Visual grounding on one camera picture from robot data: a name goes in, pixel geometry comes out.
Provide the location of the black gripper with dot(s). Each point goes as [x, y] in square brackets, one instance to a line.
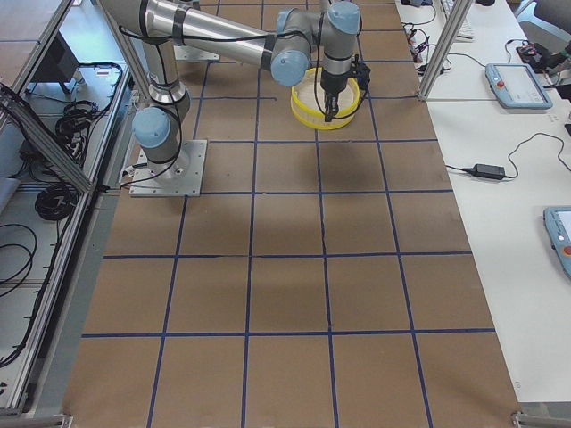
[332, 84]

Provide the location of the yellow steamer layer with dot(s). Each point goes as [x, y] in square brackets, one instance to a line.
[308, 95]

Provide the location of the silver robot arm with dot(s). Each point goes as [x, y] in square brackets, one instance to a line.
[285, 53]

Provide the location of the white keyboard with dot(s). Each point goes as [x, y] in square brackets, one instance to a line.
[456, 19]

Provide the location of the black power adapter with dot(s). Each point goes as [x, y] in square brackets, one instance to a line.
[486, 171]

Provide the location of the blue teach pendant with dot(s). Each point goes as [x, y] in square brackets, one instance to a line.
[557, 223]
[515, 86]

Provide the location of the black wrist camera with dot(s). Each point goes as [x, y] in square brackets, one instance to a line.
[361, 72]

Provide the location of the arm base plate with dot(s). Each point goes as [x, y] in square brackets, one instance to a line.
[184, 178]
[186, 53]

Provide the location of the aluminium frame post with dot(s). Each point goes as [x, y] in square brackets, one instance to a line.
[437, 60]

